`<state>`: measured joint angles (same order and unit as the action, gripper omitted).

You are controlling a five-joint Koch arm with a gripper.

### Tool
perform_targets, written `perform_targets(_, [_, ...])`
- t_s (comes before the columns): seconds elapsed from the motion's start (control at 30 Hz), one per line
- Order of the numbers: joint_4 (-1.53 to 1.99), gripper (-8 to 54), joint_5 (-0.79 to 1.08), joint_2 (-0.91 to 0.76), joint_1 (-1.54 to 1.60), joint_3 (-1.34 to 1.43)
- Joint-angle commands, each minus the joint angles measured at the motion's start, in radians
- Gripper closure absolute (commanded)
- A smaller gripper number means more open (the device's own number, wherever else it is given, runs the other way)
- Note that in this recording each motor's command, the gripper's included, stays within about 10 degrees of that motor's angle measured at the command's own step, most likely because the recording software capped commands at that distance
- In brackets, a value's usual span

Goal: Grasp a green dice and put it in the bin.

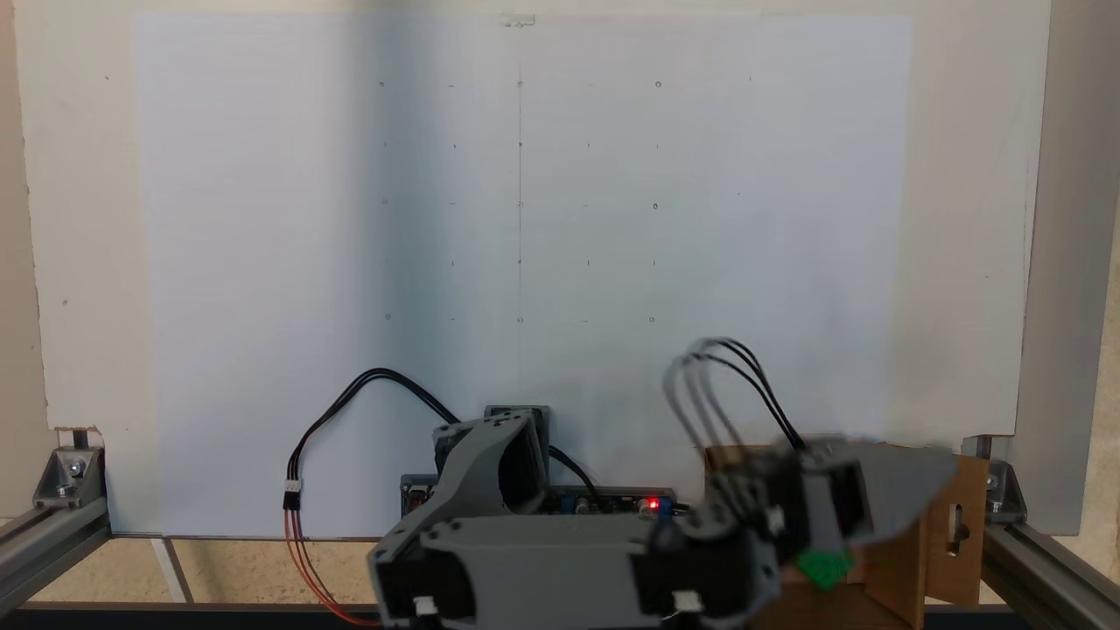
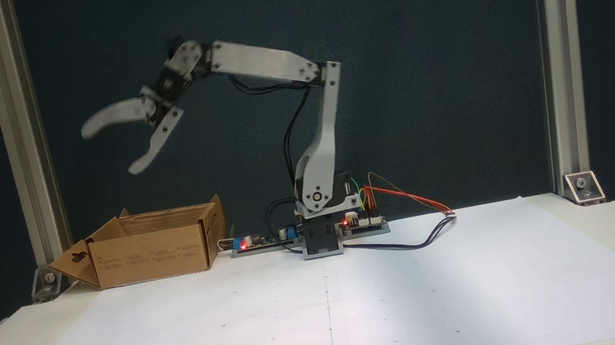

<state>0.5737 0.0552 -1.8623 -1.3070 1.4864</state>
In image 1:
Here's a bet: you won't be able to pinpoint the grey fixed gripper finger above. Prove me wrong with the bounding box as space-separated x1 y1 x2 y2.
862 440 961 538

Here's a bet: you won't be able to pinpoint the green die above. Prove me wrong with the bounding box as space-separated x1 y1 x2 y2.
794 548 856 591

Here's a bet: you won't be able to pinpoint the open cardboard box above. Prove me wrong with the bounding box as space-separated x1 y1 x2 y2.
704 443 991 630

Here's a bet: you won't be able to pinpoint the blue circuit board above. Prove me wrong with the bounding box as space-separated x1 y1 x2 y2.
551 486 676 519

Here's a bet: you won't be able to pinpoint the small controller board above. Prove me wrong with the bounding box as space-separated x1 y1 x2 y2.
400 474 443 519

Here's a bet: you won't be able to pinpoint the large white paper sheet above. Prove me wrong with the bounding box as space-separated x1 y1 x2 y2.
131 13 915 539

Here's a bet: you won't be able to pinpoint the metal corner bracket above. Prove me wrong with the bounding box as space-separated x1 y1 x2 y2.
33 446 108 510
962 435 1029 526

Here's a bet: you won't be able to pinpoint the black servo cable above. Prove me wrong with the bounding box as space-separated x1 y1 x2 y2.
547 444 603 513
662 337 808 456

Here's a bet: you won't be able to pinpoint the aluminium frame profile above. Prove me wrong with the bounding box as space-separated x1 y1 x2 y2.
0 499 113 618
980 521 1120 630

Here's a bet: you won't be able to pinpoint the grey vertical frame post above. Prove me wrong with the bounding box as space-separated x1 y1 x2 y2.
1015 0 1120 536

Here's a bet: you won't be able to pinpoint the black cable with white connector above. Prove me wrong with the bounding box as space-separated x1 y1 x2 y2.
282 367 462 513

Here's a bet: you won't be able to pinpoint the red and orange wires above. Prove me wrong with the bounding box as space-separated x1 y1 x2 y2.
283 507 382 627

